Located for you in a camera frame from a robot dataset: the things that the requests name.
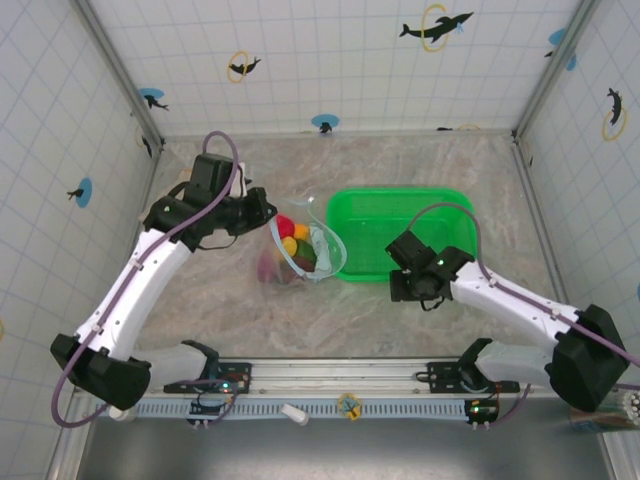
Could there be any purple toy vegetable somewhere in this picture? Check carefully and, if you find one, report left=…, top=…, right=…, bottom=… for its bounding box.
left=257, top=249, right=282, bottom=285

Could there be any green plastic basket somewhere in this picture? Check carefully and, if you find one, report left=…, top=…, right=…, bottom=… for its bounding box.
left=325, top=186, right=477, bottom=285

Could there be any clear zip-top bag blue print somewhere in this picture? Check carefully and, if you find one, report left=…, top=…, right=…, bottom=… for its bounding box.
left=254, top=195, right=349, bottom=292

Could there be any yellow tree sticker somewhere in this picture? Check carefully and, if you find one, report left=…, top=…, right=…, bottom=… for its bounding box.
left=337, top=393, right=364, bottom=422

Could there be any white plastic tube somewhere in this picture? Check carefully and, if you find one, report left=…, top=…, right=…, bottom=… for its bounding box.
left=280, top=402, right=310, bottom=428

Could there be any cup of white sticks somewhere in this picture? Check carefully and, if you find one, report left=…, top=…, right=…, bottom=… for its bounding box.
left=569, top=388, right=640, bottom=434

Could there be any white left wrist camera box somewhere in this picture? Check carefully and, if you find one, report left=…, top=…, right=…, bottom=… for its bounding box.
left=233, top=161, right=252, bottom=199

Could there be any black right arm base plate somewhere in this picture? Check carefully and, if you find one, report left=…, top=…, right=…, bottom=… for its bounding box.
left=414, top=359, right=521, bottom=395

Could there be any blue oval whale wall sticker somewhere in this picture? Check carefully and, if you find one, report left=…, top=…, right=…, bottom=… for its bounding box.
left=66, top=177, right=95, bottom=208
left=310, top=113, right=340, bottom=135
left=138, top=87, right=170, bottom=112
left=543, top=27, right=579, bottom=72

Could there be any aluminium mounting rail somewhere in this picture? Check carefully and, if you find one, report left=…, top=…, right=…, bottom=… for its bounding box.
left=147, top=356, right=561, bottom=397

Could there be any white slotted cable duct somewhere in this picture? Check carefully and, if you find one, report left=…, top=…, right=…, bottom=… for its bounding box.
left=132, top=397, right=501, bottom=421

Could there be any small dolphin ring wall sticker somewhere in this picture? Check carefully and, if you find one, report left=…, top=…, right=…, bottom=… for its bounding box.
left=601, top=87, right=629, bottom=142
left=227, top=49, right=263, bottom=84

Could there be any aluminium frame post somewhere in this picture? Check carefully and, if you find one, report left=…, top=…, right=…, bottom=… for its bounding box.
left=69, top=0, right=166, bottom=150
left=510, top=0, right=601, bottom=142

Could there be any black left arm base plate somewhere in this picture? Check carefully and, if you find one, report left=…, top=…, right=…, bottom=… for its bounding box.
left=163, top=360, right=253, bottom=395

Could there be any large dolphin ring wall sticker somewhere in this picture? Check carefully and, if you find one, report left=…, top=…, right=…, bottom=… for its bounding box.
left=398, top=3, right=475, bottom=54

